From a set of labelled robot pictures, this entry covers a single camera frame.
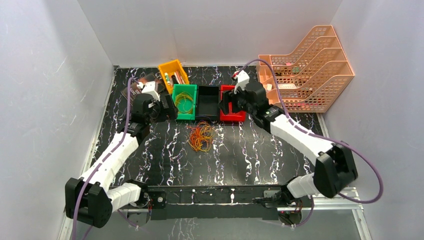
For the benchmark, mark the black plastic bin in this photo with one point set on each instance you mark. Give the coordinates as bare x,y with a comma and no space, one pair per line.
207,103

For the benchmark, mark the markers in yellow bin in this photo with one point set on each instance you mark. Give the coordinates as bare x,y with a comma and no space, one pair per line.
174,78

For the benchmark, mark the green plastic bin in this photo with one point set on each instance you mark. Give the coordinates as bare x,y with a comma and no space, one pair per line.
184,97

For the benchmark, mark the red plastic bin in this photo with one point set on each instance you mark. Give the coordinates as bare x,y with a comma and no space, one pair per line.
231,116

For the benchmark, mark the dark paperback book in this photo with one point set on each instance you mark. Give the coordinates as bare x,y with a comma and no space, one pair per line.
141,81

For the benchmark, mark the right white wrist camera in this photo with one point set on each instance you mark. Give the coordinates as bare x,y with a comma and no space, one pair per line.
242,79

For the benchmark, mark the yellow plastic bin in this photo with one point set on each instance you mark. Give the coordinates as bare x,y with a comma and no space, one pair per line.
171,66

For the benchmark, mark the peach plastic file rack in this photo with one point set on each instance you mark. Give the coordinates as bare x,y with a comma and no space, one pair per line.
311,77

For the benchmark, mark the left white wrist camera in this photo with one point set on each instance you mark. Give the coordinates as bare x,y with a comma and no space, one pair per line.
149,88

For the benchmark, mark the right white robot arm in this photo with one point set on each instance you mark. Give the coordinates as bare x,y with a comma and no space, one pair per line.
334,165

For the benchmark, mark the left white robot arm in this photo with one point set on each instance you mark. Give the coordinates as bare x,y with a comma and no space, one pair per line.
90,199

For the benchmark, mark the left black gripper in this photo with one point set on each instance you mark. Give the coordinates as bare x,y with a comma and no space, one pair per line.
168,106

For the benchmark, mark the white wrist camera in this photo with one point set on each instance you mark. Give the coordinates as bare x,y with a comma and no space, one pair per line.
242,79
149,88

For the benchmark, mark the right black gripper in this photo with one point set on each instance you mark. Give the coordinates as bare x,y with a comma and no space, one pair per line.
229,96

